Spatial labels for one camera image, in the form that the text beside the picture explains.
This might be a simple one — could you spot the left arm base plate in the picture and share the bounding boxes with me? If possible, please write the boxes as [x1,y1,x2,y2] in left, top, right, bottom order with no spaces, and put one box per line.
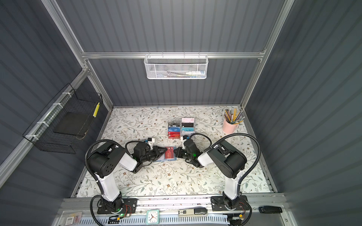
[97,198,138,214]

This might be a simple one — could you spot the clear acrylic card display stand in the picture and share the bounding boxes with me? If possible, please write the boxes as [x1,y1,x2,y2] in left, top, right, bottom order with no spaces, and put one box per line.
[168,118,195,137]

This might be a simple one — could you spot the pink metal pencil bucket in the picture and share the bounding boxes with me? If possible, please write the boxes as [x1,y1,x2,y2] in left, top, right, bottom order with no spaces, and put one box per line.
[222,119,238,135]

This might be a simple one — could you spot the red vip card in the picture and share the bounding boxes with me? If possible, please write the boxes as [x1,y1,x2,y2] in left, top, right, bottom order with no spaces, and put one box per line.
[168,132,181,139]
[165,147,177,161]

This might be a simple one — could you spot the grey black handheld device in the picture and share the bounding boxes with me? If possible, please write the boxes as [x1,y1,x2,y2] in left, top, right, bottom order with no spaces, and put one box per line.
[178,207,208,217]

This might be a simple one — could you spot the pink VIP card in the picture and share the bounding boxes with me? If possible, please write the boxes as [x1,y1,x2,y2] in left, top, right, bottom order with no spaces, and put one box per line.
[182,117,195,123]

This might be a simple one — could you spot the white wire mesh basket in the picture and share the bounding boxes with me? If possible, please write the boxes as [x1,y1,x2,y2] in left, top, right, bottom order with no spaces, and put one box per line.
[144,55,209,80]

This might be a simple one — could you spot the small label packet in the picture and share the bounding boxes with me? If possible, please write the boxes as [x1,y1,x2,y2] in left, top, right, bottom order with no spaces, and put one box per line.
[64,212,83,226]

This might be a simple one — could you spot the markers in mesh basket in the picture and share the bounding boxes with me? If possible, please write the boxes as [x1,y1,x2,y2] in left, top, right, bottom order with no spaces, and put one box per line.
[162,70,206,79]

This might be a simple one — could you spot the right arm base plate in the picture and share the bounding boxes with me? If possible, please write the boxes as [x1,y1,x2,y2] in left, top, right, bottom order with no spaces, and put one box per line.
[210,195,250,212]

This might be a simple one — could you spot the blue VIP card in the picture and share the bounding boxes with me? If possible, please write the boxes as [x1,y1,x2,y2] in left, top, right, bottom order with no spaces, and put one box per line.
[168,127,181,132]

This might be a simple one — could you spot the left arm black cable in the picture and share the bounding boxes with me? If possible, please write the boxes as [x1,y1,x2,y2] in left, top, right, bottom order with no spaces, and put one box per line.
[84,139,150,226]

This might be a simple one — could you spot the black wire wall basket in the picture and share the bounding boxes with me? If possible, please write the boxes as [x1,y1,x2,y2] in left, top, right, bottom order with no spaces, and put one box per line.
[23,86,103,154]

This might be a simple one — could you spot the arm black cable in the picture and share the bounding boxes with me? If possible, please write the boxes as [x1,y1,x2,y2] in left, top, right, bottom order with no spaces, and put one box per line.
[189,132,261,186]
[84,139,150,226]

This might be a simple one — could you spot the black VIP logo card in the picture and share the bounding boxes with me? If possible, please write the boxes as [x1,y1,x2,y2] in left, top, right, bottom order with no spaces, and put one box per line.
[168,121,181,127]

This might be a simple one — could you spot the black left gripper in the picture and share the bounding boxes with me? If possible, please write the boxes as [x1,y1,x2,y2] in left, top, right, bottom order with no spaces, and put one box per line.
[140,146,167,164]

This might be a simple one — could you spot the black remote device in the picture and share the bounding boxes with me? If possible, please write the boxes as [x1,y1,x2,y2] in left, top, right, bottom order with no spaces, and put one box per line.
[258,206,283,214]

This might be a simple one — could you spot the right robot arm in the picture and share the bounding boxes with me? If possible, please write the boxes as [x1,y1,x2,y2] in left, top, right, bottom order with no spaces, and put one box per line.
[173,138,247,202]

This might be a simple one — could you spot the blue leather card holder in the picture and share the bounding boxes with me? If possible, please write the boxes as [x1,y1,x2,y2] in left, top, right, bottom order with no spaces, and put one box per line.
[156,147,177,162]

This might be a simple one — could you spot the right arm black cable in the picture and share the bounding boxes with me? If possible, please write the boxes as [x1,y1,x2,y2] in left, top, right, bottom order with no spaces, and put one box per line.
[189,132,261,186]

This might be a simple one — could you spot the red VIP card in stand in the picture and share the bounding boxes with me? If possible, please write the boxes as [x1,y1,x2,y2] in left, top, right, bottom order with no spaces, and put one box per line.
[168,132,181,139]

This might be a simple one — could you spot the teal VIP card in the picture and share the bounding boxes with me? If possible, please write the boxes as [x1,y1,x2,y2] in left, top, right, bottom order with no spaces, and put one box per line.
[182,127,195,132]

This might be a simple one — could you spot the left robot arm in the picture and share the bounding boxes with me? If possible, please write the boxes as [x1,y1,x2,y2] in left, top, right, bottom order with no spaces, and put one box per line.
[85,138,167,202]

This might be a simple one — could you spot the black card with gold lines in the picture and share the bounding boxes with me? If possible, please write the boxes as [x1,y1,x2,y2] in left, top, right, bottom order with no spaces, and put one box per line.
[182,122,194,128]

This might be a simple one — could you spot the small white desk clock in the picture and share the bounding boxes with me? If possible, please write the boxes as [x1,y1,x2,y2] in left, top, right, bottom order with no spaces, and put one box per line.
[146,210,160,225]

